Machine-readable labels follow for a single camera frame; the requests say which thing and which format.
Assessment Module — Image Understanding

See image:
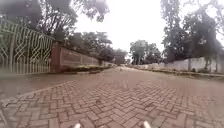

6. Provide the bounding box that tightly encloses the grey concrete driveway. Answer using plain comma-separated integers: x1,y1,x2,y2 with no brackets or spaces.
0,71,91,101

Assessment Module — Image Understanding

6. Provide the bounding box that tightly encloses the row of trees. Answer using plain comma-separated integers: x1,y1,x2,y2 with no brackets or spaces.
129,0,224,73
0,0,128,66

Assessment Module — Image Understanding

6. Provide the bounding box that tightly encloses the red brick wall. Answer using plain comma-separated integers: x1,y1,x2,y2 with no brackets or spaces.
50,43,118,73

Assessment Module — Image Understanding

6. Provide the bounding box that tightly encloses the red brick road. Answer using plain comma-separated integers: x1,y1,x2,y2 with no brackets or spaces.
0,65,224,128

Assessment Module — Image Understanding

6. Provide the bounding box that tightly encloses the white wall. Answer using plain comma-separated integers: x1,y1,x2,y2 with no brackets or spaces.
134,54,224,74

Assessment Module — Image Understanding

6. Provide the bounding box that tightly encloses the grass verge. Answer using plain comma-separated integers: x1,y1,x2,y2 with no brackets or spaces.
59,64,118,75
128,65,224,80

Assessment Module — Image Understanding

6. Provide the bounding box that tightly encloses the white metal gate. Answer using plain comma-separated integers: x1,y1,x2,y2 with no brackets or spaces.
0,20,56,76

